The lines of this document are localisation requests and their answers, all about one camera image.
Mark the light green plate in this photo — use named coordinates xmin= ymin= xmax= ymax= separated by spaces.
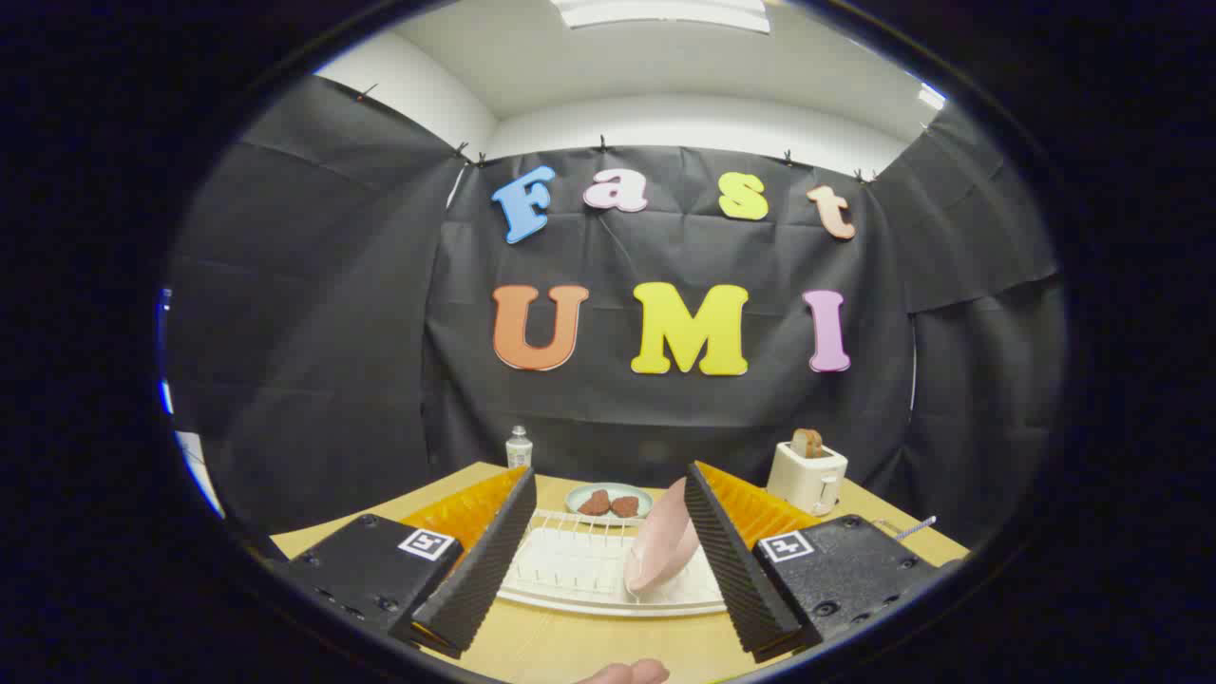
xmin=564 ymin=483 xmax=655 ymax=522

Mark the pink plate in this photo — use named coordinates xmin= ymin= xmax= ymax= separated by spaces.
xmin=624 ymin=478 xmax=701 ymax=598

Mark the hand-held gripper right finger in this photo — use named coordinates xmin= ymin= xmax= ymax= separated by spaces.
xmin=684 ymin=461 xmax=965 ymax=664

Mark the white wire dish rack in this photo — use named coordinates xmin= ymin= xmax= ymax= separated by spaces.
xmin=497 ymin=508 xmax=729 ymax=618

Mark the white toaster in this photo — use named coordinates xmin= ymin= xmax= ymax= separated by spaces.
xmin=767 ymin=442 xmax=849 ymax=517

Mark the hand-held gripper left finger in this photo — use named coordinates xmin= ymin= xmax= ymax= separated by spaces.
xmin=271 ymin=465 xmax=539 ymax=661

